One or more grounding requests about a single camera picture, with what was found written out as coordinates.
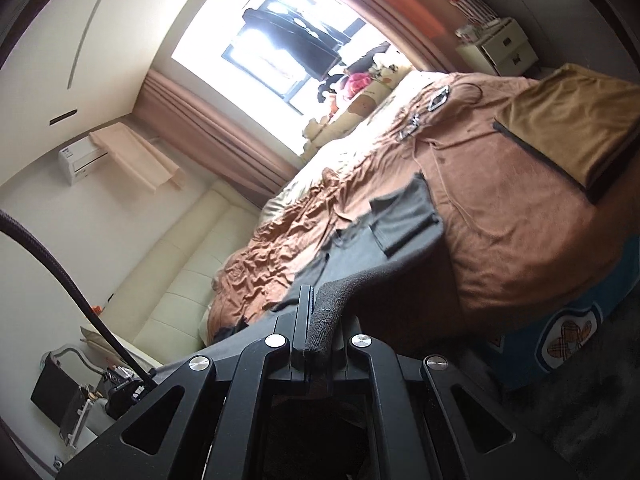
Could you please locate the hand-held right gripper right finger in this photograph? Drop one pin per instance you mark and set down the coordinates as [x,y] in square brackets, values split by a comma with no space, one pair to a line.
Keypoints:
[375,375]

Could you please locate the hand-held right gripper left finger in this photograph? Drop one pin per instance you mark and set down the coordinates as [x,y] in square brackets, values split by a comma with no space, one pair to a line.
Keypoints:
[303,320]

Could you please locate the grey t-shirt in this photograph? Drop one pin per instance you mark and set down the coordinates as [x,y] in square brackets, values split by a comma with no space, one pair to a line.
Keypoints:
[400,220]

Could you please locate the black case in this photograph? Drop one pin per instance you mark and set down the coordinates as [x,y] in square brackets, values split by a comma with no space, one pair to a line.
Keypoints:
[50,390]

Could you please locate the cream padded headboard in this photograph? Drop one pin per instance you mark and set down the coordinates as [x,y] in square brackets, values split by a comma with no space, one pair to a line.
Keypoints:
[175,285]

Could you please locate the cream plush toy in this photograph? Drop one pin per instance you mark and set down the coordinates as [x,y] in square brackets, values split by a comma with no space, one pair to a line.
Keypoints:
[315,132]

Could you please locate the brown bed blanket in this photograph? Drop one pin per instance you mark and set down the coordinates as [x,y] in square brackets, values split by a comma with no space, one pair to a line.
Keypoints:
[500,210]

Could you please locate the cream hanging cloth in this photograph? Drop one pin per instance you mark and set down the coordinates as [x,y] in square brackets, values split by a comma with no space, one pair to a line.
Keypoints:
[135,155]

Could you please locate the black and white plush toy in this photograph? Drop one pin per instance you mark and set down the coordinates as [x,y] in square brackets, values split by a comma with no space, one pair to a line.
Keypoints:
[330,85]

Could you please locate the white air conditioner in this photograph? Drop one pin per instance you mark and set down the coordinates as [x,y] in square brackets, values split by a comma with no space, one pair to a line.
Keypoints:
[80,160]

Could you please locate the red cloth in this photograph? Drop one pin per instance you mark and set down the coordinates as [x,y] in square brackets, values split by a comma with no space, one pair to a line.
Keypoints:
[357,82]

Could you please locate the black hanging jacket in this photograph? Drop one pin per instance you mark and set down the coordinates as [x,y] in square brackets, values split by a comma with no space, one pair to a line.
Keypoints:
[295,35]

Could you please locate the white nightstand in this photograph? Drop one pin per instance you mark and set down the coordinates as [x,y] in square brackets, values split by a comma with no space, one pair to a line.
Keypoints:
[505,47]

